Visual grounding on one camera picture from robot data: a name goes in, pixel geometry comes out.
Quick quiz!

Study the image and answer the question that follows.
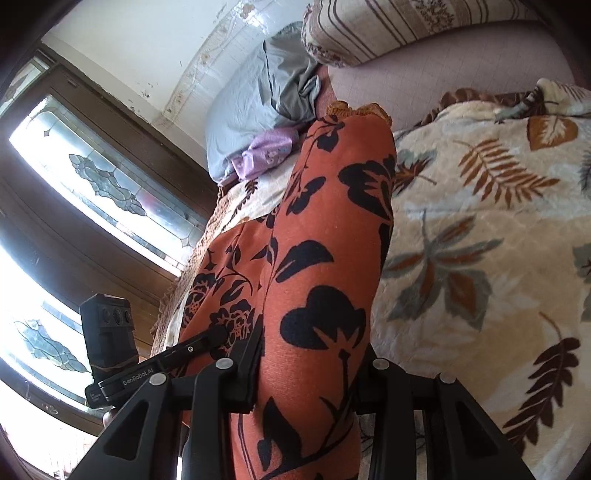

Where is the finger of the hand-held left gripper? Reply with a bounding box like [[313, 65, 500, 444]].
[[152, 324, 230, 372]]

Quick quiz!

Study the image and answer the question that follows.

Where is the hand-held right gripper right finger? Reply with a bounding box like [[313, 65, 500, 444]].
[[362, 356, 536, 480]]

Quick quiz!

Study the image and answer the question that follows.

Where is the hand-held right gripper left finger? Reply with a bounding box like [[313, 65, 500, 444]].
[[69, 322, 267, 480]]

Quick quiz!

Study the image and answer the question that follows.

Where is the orange floral garment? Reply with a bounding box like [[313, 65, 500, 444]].
[[178, 104, 399, 480]]

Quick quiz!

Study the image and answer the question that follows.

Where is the patterned glass window pane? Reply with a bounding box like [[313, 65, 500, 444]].
[[8, 93, 209, 278], [0, 244, 154, 417]]

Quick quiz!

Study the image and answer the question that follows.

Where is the cream leaf-print blanket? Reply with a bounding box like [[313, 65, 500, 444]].
[[150, 78, 591, 480]]

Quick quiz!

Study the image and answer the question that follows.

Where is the purple cloth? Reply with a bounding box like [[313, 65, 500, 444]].
[[230, 128, 302, 179]]

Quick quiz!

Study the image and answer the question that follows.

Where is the grey pillow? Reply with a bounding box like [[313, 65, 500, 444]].
[[204, 22, 325, 182]]

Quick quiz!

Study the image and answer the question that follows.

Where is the pink bed sheet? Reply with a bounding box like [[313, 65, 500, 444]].
[[318, 18, 579, 133]]

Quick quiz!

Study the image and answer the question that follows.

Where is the striped beige pillow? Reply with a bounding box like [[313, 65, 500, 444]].
[[301, 0, 542, 68]]

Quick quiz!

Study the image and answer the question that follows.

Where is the brown wooden window frame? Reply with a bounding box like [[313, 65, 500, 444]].
[[0, 44, 219, 480]]

